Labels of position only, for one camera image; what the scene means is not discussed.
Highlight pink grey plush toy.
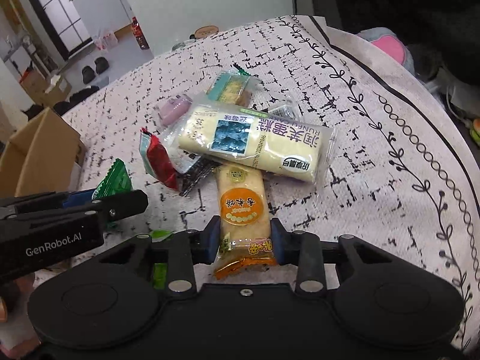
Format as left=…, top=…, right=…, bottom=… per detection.
left=357, top=27, right=415, bottom=76

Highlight wooden lid jar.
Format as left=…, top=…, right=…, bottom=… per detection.
left=190, top=25, right=219, bottom=40

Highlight light green snack packet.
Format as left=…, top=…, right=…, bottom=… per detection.
left=150, top=229, right=173, bottom=290

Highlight black white small packet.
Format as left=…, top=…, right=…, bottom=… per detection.
left=178, top=155, right=220, bottom=197

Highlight dark green snack packet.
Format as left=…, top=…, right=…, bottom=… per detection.
left=92, top=158, right=133, bottom=228

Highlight patterned white table cloth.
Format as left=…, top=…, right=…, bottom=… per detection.
left=0, top=14, right=480, bottom=353

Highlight large cream cake pack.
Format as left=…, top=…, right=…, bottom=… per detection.
left=175, top=97, right=337, bottom=185

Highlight person left hand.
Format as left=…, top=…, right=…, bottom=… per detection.
left=1, top=273, right=35, bottom=323

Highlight burger toy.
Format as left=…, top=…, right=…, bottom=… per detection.
left=467, top=118, right=480, bottom=146

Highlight red white snack packet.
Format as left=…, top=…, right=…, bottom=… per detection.
left=139, top=127, right=178, bottom=191

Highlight small floor cardboard box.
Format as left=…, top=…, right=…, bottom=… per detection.
left=41, top=75, right=72, bottom=107

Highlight orange label rice cracker pack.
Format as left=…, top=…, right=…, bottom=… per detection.
left=214, top=163, right=277, bottom=280

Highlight teal band biscuit packet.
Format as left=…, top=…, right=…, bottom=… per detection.
left=206, top=63, right=262, bottom=107

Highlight purple cake packet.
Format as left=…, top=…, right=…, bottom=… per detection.
left=154, top=94, right=193, bottom=128

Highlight black slipper left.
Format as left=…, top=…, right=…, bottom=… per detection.
left=81, top=66, right=96, bottom=85

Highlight small clear barcode packet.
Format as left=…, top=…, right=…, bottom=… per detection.
left=267, top=100, right=304, bottom=122

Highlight black slipper right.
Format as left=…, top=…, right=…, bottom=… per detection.
left=94, top=56, right=110, bottom=75

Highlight black clothes on floor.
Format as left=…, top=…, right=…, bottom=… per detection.
left=22, top=85, right=99, bottom=120

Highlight black slipper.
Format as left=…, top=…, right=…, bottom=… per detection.
left=94, top=56, right=110, bottom=75
left=81, top=66, right=96, bottom=85

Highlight pink plastic bag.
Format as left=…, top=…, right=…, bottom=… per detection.
left=92, top=29, right=118, bottom=51

